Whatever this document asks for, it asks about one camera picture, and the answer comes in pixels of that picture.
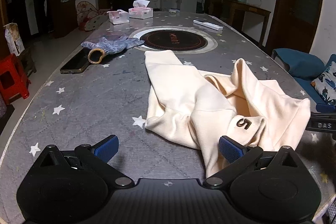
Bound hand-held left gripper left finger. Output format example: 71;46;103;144
39;135;134;186

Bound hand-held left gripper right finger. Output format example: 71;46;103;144
203;135;300;189

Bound cream sweatshirt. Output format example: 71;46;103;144
144;50;311;178

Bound patterned cushion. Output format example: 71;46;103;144
311;61;336;106

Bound grey star-print table cover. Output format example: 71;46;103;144
0;11;336;224

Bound blue sofa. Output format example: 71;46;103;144
272;48;336;114

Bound black smartphone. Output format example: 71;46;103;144
60;50;91;74

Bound blue-grey knit glove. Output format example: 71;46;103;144
81;34;145;65

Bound red plastic stool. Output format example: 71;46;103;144
0;53;30;105

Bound round black built-in cooktop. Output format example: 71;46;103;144
129;26;218;52

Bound small open white box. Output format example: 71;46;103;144
108;9;130;25

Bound colourful patterned round cover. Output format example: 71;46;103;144
76;1;111;31

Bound brown wooden desk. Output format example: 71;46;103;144
210;0;271;47

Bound brown paper bag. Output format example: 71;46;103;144
3;22;25;56

